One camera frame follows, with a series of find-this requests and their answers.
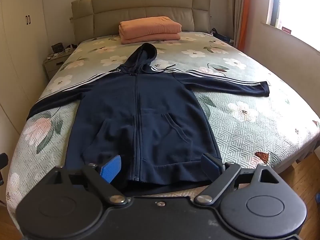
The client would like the beige nightstand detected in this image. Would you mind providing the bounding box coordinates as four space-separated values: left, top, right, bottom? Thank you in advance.
44 51 76 80

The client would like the folded orange blanket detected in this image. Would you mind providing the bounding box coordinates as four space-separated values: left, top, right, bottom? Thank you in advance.
118 16 182 45

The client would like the bed with floral green quilt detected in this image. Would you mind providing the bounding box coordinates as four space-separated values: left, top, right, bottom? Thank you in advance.
5 30 320 213

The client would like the dark small box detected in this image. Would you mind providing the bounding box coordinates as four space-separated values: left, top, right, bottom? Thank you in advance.
51 42 65 54

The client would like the navy striped zip hoodie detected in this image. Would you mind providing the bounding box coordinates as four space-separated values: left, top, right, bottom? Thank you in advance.
26 42 271 196

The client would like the beige padded headboard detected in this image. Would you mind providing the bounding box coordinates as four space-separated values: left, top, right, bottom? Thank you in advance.
71 0 212 45

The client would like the cream wardrobe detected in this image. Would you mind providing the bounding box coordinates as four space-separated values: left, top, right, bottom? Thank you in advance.
0 0 50 135

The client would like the dark blue bag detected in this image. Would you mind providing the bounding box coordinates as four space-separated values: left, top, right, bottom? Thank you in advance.
211 27 235 47

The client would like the orange curtain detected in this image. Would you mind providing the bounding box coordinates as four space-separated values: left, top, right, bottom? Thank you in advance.
236 0 256 53

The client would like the window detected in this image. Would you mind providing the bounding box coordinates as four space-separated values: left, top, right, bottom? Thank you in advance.
266 0 320 46

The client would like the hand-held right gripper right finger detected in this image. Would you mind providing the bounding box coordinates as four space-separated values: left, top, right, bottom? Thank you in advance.
194 152 281 206

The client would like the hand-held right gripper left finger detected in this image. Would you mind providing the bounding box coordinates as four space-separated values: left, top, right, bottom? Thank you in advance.
47 154 127 207

